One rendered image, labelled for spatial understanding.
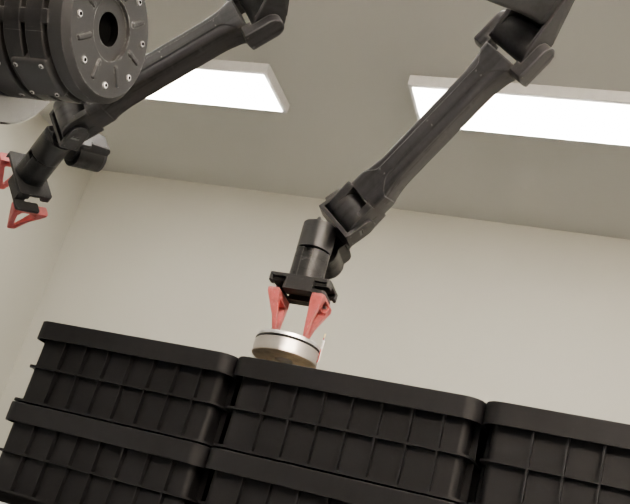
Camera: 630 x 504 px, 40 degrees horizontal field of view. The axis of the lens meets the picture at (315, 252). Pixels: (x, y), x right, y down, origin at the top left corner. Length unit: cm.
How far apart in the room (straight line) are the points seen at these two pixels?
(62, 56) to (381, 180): 71
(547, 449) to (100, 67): 57
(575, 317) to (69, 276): 304
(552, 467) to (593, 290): 386
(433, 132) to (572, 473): 66
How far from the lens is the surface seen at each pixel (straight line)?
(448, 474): 92
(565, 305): 471
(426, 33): 354
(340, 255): 147
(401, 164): 139
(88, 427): 110
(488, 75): 138
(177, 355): 106
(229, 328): 500
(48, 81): 83
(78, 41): 82
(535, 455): 91
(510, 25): 141
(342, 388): 96
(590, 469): 91
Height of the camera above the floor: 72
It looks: 20 degrees up
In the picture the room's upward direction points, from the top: 16 degrees clockwise
